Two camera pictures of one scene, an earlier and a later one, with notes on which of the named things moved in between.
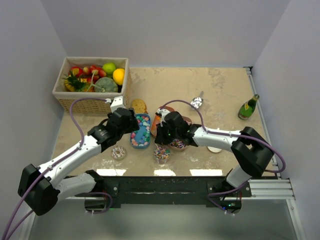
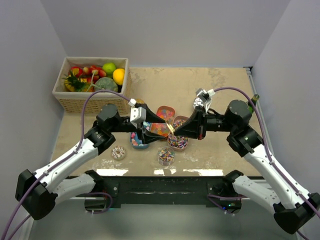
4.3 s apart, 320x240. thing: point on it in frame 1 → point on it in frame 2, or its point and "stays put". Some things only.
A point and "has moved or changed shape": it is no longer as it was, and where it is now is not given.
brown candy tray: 179,145 stays put
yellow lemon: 118,75 stays put
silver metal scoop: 197,102 stays put
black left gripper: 133,124 → 146,137
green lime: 109,67 stays put
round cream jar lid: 214,149 has moved or changed shape
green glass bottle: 247,108 stays put
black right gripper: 160,138 → 196,126
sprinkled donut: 118,152 stays put
